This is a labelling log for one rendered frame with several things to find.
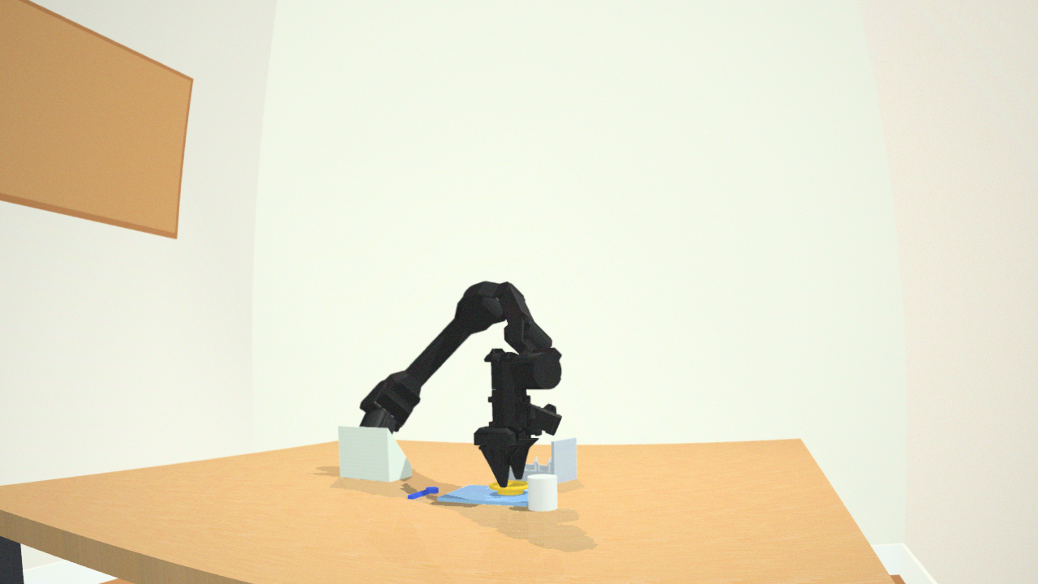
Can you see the light grey dish rack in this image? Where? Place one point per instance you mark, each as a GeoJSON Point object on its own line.
{"type": "Point", "coordinates": [563, 462]}

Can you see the light blue mat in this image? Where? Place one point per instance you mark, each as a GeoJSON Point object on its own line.
{"type": "Point", "coordinates": [482, 494]}

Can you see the yellow plate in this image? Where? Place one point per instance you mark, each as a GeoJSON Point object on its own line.
{"type": "Point", "coordinates": [514, 487]}

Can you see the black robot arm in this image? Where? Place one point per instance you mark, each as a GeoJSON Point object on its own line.
{"type": "Point", "coordinates": [537, 367]}

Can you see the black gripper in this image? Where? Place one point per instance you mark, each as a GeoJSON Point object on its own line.
{"type": "Point", "coordinates": [503, 443]}

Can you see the white cylinder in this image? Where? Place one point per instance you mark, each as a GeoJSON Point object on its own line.
{"type": "Point", "coordinates": [542, 490]}

